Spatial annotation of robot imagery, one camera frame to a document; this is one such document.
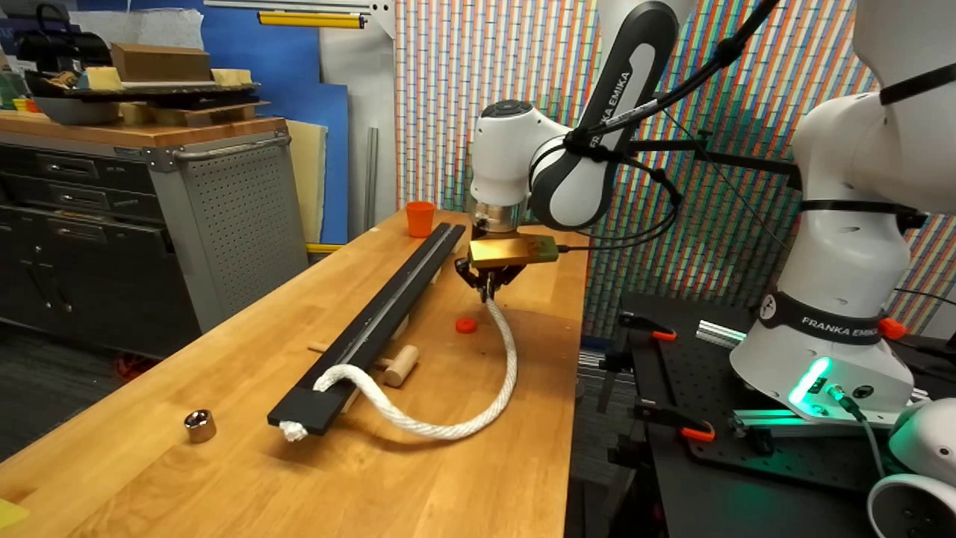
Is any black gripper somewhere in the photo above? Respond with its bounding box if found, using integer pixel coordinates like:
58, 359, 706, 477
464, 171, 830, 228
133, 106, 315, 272
455, 257, 521, 301

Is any white rope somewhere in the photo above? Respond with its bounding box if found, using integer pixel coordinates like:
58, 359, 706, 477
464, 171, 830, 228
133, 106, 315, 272
277, 296, 521, 444

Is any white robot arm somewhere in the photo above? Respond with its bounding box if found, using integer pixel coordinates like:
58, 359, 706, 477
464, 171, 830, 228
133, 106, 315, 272
470, 0, 956, 425

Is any white round object corner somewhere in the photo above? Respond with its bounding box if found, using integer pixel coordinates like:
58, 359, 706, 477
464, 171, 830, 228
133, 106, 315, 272
866, 398, 956, 538

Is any small orange disc near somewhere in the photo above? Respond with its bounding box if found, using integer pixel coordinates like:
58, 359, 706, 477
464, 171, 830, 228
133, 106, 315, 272
455, 316, 478, 334

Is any orange plastic cup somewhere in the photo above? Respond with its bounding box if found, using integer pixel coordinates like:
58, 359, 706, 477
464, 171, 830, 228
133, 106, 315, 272
406, 199, 437, 238

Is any wooden cylinder peg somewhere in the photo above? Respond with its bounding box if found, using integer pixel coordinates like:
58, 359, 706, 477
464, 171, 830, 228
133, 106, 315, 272
384, 344, 418, 386

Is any blue foam board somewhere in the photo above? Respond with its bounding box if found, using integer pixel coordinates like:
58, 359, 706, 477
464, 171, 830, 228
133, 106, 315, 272
200, 9, 349, 241

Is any yellow level bar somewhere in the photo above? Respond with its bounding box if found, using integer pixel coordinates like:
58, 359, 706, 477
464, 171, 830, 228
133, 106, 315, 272
257, 11, 366, 30

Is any grey metal tool cabinet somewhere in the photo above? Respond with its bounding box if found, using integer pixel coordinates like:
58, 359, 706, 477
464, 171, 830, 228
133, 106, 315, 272
0, 112, 309, 359

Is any stack of wood and trays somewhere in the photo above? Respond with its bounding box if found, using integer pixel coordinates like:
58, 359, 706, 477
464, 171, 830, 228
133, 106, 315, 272
25, 41, 264, 124

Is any tan wrist camera block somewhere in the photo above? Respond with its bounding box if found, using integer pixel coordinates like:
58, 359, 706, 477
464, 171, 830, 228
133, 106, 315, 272
470, 236, 558, 269

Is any long black rail object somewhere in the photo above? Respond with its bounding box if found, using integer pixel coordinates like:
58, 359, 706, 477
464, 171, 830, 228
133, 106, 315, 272
266, 223, 466, 440

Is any black clamp orange handle upper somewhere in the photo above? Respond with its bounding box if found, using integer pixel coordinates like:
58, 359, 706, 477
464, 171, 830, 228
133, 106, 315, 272
618, 310, 679, 344

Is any black clamp orange handle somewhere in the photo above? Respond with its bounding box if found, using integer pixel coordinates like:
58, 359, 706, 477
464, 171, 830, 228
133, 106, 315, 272
618, 310, 679, 344
634, 398, 718, 444

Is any camera on black stand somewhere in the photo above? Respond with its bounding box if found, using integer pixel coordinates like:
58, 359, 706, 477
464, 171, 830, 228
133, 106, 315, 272
624, 139, 802, 187

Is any black clamp orange handle lower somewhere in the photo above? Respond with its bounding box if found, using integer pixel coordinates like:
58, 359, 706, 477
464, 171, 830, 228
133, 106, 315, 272
634, 398, 718, 444

